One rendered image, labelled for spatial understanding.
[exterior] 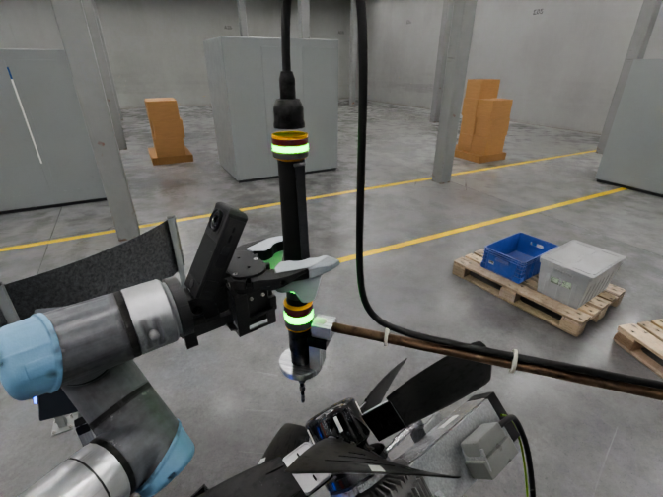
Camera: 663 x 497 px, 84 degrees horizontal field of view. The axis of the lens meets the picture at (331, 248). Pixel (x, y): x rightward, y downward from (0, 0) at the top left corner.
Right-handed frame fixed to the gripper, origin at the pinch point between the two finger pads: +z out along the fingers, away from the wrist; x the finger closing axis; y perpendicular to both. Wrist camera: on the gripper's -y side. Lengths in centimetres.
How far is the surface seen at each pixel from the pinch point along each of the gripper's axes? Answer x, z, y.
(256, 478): -4.4, -11.7, 48.1
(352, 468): 17.8, -7.0, 21.8
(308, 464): 13.3, -10.7, 23.0
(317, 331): 3.5, -2.2, 12.0
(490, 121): -394, 708, 83
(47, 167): -611, -33, 106
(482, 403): 10, 42, 52
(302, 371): 2.2, -4.2, 19.6
